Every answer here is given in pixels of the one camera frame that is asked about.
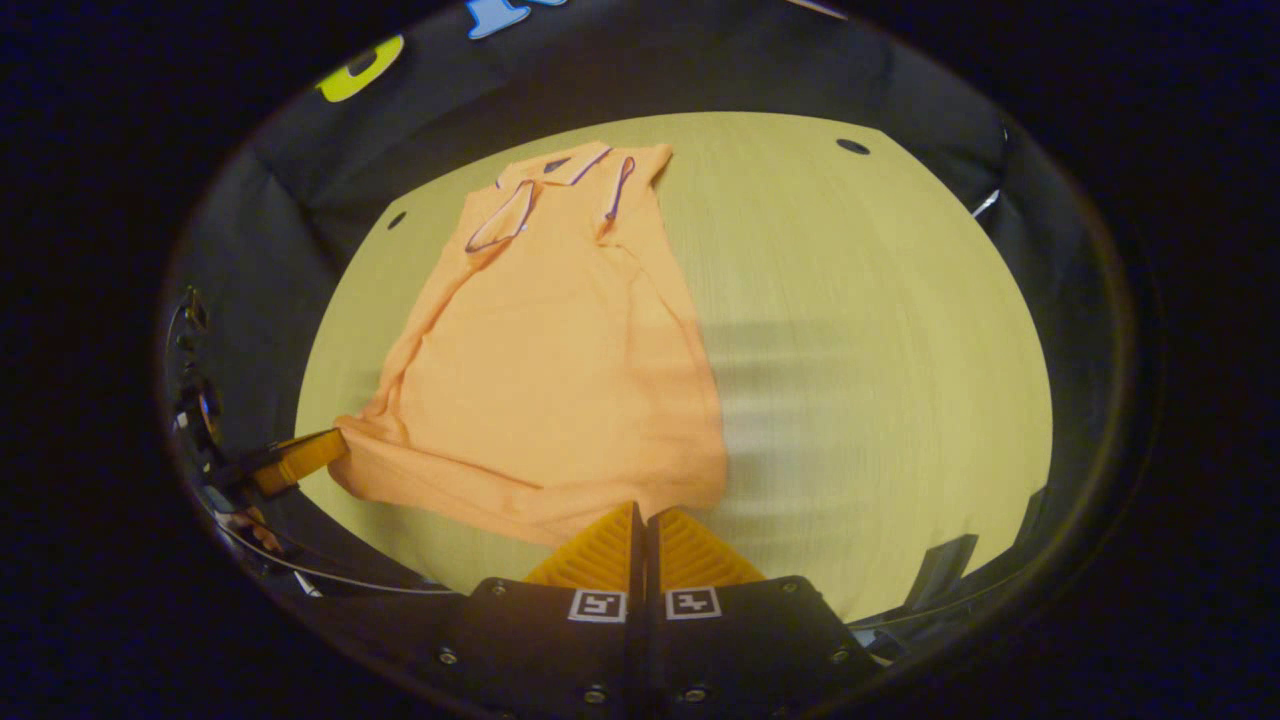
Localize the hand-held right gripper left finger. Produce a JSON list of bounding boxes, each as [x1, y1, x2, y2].
[[440, 500, 647, 717]]

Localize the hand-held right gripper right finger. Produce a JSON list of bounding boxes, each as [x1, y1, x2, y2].
[[645, 505, 883, 717]]

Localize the orange T-shirt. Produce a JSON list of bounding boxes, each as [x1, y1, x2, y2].
[[328, 141, 729, 549]]

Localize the black backdrop cloth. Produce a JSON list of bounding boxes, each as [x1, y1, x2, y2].
[[160, 0, 1141, 641]]

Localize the thin gripper cable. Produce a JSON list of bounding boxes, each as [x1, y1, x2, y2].
[[212, 515, 463, 598]]

